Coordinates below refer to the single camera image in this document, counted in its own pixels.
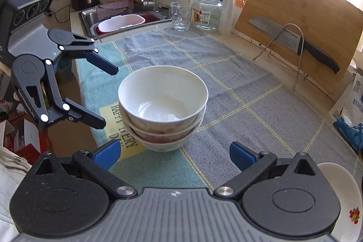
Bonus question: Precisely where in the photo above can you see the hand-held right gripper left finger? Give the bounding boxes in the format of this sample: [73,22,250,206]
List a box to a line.
[34,139,138,201]

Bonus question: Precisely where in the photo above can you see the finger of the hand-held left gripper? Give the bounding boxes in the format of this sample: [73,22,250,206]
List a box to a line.
[58,32,119,76]
[13,59,107,132]

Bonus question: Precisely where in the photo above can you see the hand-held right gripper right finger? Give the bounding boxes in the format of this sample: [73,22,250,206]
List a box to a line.
[213,141,324,200]

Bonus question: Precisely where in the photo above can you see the white floral bowl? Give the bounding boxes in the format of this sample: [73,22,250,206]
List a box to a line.
[118,66,209,125]
[122,106,205,138]
[133,126,199,152]

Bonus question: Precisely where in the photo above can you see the white fruit-print plate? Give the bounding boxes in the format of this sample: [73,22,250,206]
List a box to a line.
[316,162,363,242]

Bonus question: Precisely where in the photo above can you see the white pink-rimmed basin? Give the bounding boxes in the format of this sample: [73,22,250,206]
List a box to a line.
[97,15,146,35]

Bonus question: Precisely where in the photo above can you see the steel sink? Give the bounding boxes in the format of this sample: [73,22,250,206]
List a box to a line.
[78,2,173,38]

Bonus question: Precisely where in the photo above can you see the purple dish cloth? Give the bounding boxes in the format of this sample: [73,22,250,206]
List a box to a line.
[96,0,134,13]

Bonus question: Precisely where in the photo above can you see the red cardboard box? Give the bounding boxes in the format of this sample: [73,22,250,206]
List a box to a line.
[13,129,53,157]

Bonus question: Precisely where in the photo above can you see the grey checked towel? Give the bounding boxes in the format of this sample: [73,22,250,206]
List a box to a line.
[75,26,363,191]

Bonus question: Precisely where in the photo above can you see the red basin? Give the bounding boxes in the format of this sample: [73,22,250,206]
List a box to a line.
[95,12,159,35]

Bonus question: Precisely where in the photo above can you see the clear glass cup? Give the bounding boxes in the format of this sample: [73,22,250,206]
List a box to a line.
[169,2,193,32]

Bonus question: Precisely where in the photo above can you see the person's beige clothing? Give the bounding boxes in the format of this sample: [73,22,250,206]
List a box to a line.
[0,146,33,234]

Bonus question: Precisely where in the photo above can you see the white blue salt bag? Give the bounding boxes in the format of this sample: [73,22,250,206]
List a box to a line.
[329,68,363,153]

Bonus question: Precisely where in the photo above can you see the glass jar yellow lid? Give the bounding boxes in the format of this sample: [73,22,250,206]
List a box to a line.
[192,0,223,32]

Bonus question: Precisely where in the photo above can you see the wooden cutting board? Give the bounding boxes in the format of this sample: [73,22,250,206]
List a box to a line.
[234,0,363,95]

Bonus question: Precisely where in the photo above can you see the metal wire rack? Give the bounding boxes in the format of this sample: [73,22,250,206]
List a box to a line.
[252,23,309,91]

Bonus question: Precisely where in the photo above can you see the black-handled kitchen knife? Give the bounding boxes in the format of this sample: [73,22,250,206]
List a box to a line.
[248,15,341,74]

